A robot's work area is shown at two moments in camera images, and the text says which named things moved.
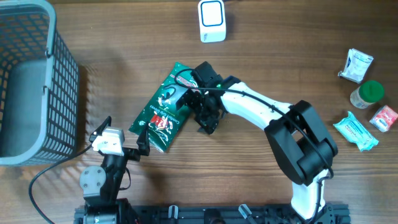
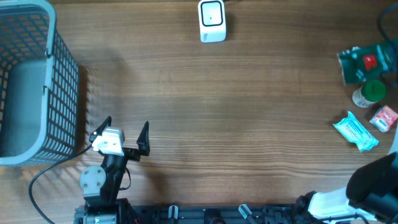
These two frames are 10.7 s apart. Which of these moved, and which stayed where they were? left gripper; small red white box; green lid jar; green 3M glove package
Moved: green 3M glove package
Stayed: small red white box; green lid jar; left gripper
